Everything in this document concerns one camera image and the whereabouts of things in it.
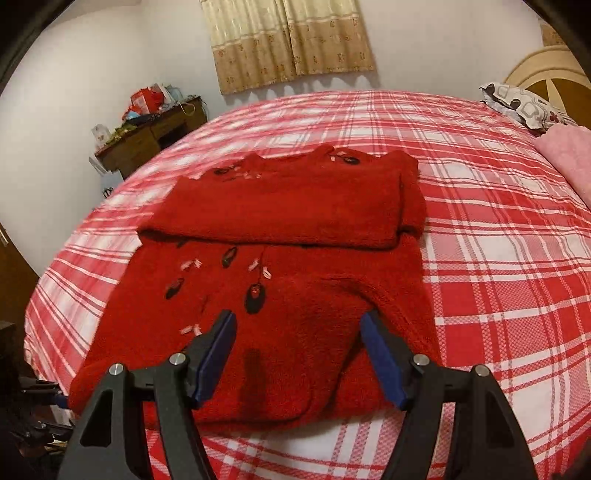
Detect grey patterned pillow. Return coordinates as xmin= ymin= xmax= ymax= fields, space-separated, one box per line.
xmin=479 ymin=82 xmax=577 ymax=133

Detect red white plaid bedsheet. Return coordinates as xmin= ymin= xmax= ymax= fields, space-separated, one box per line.
xmin=24 ymin=91 xmax=590 ymax=479

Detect beige patterned curtain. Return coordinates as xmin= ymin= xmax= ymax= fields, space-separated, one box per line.
xmin=200 ymin=0 xmax=376 ymax=95

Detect pink fluffy blanket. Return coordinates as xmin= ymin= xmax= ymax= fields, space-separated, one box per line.
xmin=534 ymin=124 xmax=591 ymax=208

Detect red knitted sweater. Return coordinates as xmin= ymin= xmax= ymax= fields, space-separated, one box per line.
xmin=69 ymin=145 xmax=440 ymax=432

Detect red items on desk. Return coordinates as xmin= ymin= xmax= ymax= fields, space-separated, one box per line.
xmin=122 ymin=83 xmax=184 ymax=121

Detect brown wooden door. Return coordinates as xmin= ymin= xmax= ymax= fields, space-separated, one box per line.
xmin=0 ymin=226 xmax=39 ymax=377

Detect white paper bag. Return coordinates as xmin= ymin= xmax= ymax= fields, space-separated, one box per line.
xmin=100 ymin=170 xmax=124 ymax=198

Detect cream wooden headboard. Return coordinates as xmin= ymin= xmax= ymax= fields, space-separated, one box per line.
xmin=505 ymin=45 xmax=591 ymax=128

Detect dark wooden desk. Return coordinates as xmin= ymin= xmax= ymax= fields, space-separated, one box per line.
xmin=95 ymin=96 xmax=207 ymax=179

